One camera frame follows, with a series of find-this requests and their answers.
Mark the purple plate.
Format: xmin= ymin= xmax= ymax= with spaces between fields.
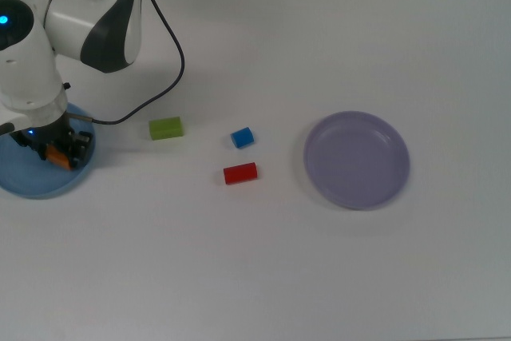
xmin=303 ymin=110 xmax=411 ymax=211

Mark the green rectangular block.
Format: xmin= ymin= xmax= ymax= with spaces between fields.
xmin=149 ymin=116 xmax=184 ymax=141

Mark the blue hexagonal block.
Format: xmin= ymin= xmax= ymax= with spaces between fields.
xmin=230 ymin=126 xmax=256 ymax=149

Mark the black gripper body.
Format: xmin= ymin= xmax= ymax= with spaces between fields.
xmin=11 ymin=117 xmax=75 ymax=146

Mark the orange rectangular block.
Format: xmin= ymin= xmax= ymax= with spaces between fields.
xmin=45 ymin=145 xmax=73 ymax=170

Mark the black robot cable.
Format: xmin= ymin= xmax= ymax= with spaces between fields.
xmin=67 ymin=0 xmax=186 ymax=125

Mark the red cylinder block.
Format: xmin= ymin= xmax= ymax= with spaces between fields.
xmin=223 ymin=162 xmax=259 ymax=186

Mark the blue plate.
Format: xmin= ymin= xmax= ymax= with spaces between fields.
xmin=0 ymin=103 xmax=97 ymax=200

